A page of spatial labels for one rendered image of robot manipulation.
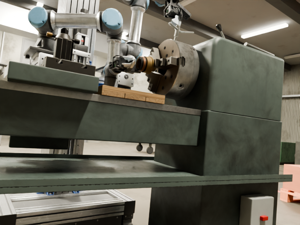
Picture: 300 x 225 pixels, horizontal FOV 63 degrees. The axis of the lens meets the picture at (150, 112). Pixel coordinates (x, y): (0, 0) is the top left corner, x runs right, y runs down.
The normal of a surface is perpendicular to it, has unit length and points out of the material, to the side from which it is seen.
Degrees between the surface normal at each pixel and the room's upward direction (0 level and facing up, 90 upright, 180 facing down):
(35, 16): 91
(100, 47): 90
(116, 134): 90
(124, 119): 90
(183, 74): 109
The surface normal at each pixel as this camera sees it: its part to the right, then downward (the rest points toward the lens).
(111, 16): 0.20, -0.05
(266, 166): 0.49, -0.01
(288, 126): -0.81, -0.11
